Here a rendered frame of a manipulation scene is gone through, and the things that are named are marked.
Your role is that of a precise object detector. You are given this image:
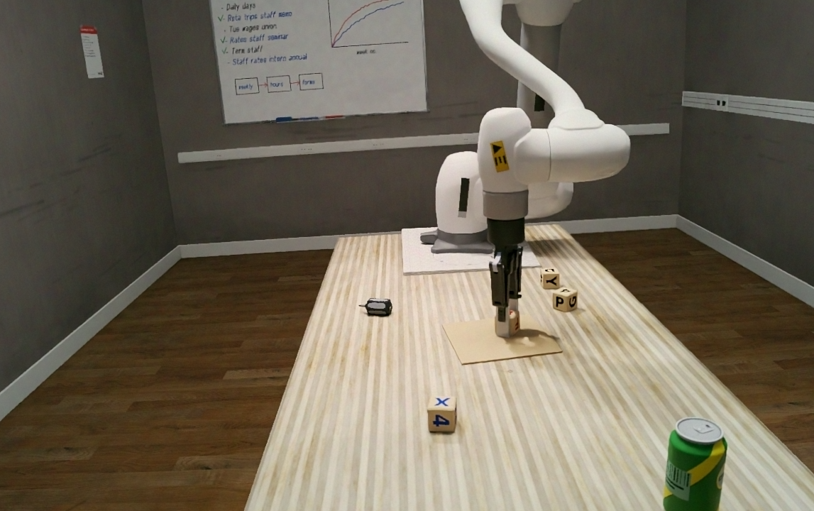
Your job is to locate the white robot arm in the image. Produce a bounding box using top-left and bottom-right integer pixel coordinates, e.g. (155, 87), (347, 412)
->
(420, 0), (630, 254)

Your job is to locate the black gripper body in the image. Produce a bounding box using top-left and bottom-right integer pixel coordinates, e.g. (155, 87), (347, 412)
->
(487, 217), (525, 270)

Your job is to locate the tan square mat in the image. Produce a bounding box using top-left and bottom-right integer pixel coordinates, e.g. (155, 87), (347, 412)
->
(442, 314), (562, 366)

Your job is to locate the green drink can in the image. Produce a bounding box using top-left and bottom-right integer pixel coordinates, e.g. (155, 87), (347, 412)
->
(663, 417), (727, 511)

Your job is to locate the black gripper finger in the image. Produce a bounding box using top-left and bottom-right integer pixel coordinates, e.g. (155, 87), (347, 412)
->
(508, 246), (523, 311)
(488, 252), (515, 338)

